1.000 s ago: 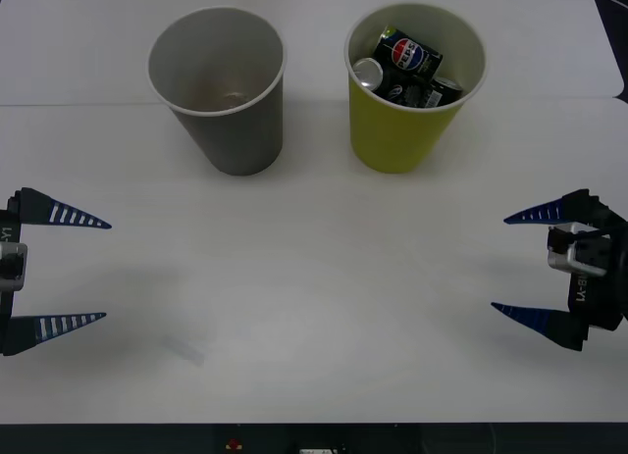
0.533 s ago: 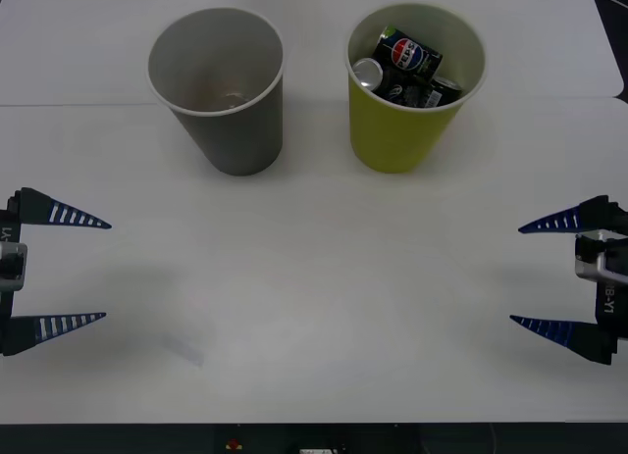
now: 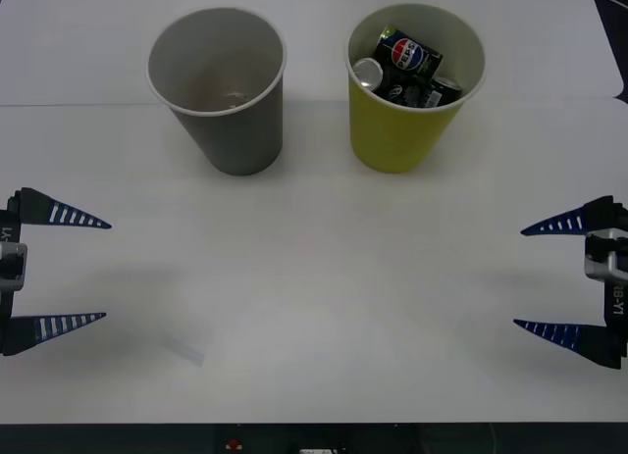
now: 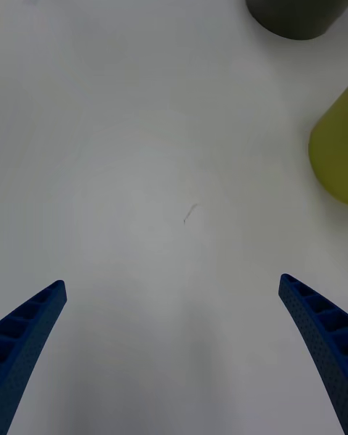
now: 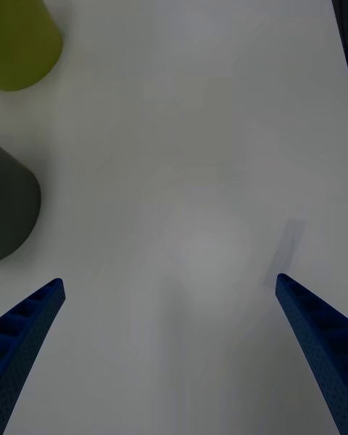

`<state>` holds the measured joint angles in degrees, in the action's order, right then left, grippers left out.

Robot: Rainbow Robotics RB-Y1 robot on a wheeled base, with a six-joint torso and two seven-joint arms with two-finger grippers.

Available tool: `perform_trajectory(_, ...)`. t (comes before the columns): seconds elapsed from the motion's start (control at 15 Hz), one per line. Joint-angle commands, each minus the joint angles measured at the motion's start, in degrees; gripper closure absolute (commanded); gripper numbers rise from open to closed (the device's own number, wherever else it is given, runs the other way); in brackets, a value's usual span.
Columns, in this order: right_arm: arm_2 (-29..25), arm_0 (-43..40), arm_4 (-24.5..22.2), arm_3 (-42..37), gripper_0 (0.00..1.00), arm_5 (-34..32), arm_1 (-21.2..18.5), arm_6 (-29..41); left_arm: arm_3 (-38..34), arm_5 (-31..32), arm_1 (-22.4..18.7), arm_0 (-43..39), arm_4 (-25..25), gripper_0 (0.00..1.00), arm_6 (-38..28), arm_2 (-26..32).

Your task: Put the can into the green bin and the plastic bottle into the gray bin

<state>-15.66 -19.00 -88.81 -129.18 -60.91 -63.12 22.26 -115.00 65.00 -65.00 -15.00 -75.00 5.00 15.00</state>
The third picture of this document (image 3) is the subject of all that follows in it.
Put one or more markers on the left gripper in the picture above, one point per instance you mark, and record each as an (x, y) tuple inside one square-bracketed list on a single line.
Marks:
[(7, 228)]

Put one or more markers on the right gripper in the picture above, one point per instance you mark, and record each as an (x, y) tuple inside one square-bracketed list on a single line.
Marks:
[(618, 307)]

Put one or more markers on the black can red blue emblem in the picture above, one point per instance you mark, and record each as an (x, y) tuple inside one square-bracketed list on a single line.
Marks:
[(407, 54)]

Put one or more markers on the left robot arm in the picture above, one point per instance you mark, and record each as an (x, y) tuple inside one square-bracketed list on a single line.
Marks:
[(12, 265)]

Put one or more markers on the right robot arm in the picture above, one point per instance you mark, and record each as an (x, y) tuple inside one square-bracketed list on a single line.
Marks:
[(603, 265)]

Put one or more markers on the black can with dark lid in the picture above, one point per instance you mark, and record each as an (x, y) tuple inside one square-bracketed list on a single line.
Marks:
[(447, 92)]

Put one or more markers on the grey plastic waste bin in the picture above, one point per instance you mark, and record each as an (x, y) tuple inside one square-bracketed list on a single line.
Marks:
[(245, 140)]

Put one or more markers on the red round button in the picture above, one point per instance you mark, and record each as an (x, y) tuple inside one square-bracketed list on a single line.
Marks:
[(234, 444)]

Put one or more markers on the black can with oval emblem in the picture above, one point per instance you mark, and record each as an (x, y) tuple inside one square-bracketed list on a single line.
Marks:
[(368, 70)]

